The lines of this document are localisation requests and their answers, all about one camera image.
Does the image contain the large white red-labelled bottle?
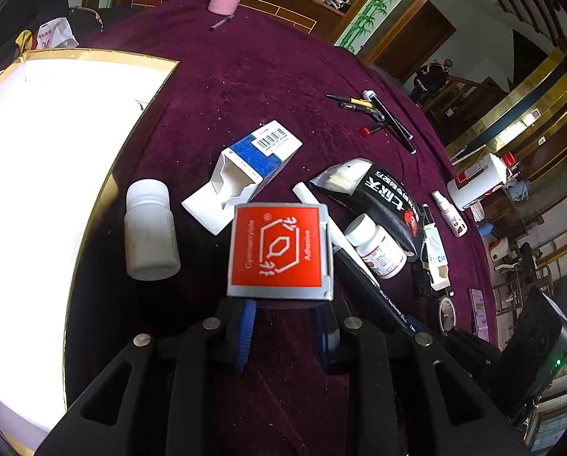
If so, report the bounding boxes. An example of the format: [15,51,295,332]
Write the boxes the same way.
[447,152,507,212]

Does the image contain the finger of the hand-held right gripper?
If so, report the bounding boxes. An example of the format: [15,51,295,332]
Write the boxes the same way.
[407,316,503,377]

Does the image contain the white gold-rimmed box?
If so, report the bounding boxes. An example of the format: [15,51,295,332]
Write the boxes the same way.
[0,48,180,456]

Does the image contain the small white spray bottle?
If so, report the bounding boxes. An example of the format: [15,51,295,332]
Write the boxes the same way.
[431,190,467,237]

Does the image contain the plain white plastic bottle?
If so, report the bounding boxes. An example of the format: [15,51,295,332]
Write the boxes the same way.
[124,179,182,281]

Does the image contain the red adhesive box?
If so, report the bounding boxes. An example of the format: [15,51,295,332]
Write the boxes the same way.
[226,203,336,301]

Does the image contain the white labelled pill bottle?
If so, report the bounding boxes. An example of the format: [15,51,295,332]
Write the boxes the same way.
[344,214,408,279]

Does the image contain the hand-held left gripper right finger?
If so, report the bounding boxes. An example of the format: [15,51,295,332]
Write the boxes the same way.
[312,299,536,456]

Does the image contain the silver black pen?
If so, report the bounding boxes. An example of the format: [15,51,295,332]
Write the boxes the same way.
[338,102,382,114]

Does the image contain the white snack bag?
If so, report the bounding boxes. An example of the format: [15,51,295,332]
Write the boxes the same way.
[35,17,79,49]

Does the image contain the purple card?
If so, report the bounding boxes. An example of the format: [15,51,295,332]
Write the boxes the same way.
[469,287,491,343]

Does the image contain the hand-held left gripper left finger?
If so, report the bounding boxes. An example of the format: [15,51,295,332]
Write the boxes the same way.
[34,297,260,456]

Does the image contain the long black bar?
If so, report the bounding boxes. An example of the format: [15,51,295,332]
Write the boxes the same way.
[333,247,413,332]

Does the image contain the black leather sofa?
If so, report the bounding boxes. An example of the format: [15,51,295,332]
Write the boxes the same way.
[0,0,104,86]

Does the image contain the small white blue carton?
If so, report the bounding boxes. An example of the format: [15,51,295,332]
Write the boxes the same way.
[423,225,452,291]

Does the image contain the purple velvet tablecloth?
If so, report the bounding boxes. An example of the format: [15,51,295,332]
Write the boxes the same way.
[65,0,503,456]

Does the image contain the black marker pen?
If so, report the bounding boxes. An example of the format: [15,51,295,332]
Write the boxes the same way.
[414,204,436,300]

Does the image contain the white marker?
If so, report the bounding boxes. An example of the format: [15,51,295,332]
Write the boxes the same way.
[292,182,382,290]

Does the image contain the black sachet pouch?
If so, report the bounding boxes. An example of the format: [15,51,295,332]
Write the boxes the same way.
[309,158,427,260]

